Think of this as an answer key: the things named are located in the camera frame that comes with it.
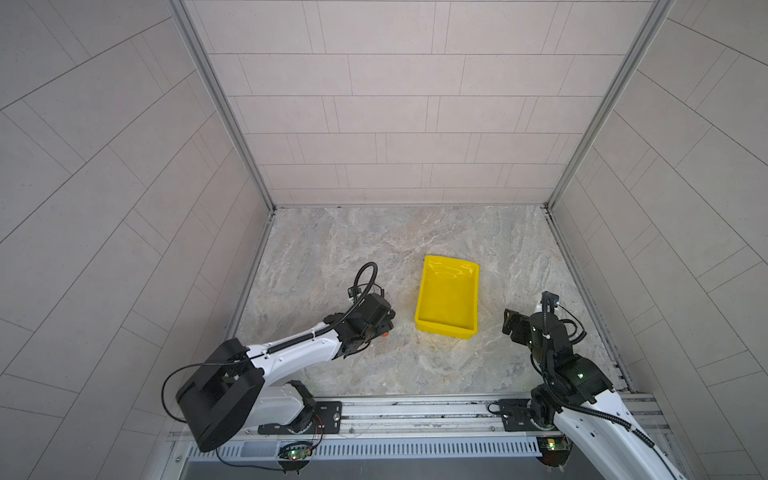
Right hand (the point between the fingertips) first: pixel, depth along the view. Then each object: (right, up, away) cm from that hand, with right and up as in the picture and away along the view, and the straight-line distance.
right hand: (514, 316), depth 81 cm
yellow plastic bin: (-16, +2, +11) cm, 20 cm away
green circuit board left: (-54, -25, -16) cm, 62 cm away
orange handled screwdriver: (-36, -6, +3) cm, 36 cm away
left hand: (-34, -2, +4) cm, 34 cm away
